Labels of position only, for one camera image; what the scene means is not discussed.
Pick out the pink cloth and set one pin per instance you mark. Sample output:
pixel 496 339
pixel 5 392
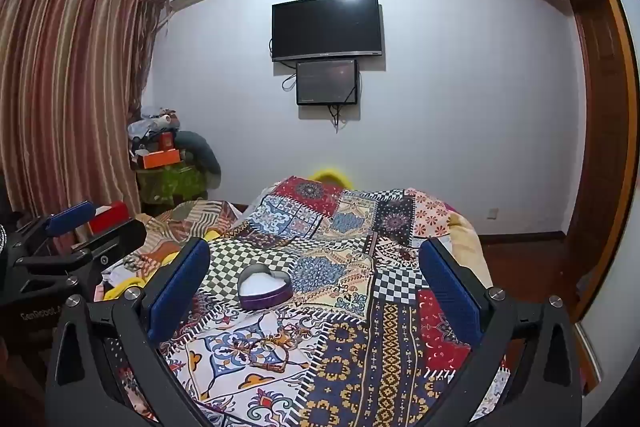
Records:
pixel 100 293

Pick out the yellow cloth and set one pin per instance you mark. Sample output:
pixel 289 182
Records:
pixel 131 283

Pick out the purple heart-shaped tin box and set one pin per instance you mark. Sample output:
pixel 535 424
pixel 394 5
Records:
pixel 264 289

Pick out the grey-green pillow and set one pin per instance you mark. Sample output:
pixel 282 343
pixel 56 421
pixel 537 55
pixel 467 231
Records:
pixel 202 152

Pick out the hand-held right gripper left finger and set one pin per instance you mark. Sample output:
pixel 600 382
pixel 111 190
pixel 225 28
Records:
pixel 176 289

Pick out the green box with orange items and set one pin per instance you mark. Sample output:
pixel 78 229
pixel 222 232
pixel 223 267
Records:
pixel 172 183

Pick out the striped geometric printed sheet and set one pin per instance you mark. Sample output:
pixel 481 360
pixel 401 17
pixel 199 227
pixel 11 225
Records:
pixel 185 219

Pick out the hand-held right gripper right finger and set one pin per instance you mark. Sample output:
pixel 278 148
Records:
pixel 450 292

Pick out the wooden door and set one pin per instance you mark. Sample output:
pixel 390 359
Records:
pixel 565 72

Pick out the yellow plastic stool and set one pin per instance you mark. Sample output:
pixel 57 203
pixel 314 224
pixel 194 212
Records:
pixel 329 174

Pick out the red box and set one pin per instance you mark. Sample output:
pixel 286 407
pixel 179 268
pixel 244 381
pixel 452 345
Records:
pixel 107 218

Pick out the small black wall monitor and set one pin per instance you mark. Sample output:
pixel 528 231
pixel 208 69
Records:
pixel 327 82

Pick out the striped brown curtain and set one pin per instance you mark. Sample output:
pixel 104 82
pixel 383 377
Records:
pixel 70 87

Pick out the black wall television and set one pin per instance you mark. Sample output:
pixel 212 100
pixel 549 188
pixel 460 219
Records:
pixel 327 28

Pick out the pile of clutter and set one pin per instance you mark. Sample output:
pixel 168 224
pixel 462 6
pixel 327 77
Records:
pixel 152 127

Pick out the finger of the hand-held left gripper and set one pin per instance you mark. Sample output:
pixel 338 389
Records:
pixel 72 217
pixel 117 239

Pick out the patchwork printed blanket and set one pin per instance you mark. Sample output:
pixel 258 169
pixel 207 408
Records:
pixel 345 307

